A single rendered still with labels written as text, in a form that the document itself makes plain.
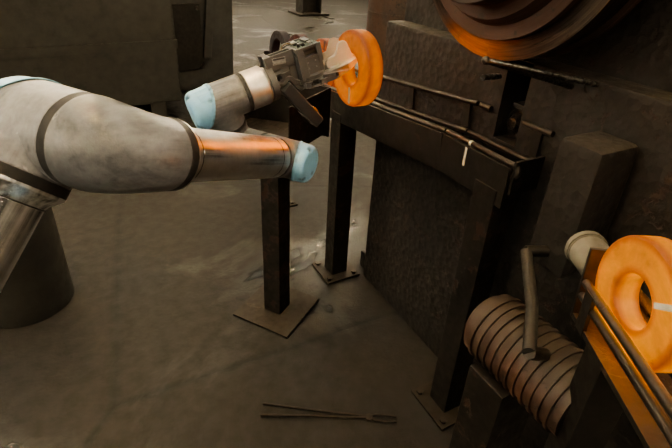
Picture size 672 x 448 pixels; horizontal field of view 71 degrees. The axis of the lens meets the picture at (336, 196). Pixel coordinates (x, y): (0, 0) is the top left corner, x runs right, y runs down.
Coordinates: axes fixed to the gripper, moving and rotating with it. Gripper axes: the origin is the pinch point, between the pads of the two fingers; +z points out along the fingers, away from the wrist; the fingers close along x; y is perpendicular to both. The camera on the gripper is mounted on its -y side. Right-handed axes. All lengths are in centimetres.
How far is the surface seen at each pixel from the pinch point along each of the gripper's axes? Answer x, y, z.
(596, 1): -39.4, 9.8, 19.1
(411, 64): 14.6, -12.2, 22.9
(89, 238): 94, -63, -80
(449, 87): -0.9, -14.4, 22.3
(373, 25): 240, -70, 142
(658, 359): -70, -17, -7
